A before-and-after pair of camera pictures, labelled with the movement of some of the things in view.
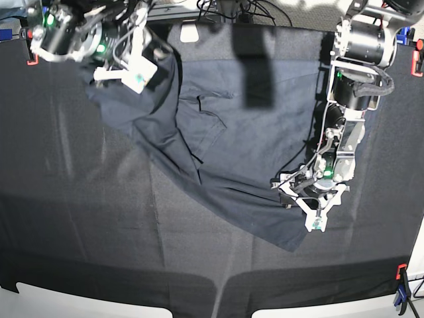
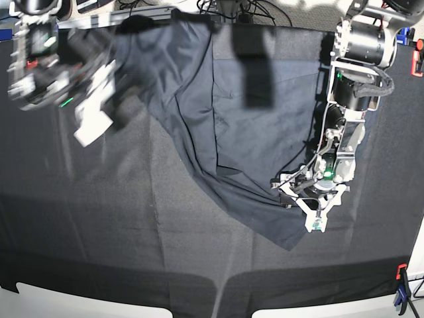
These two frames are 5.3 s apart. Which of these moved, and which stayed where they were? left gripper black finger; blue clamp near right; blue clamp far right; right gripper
Moved: left gripper black finger
Stayed: right gripper; blue clamp far right; blue clamp near right
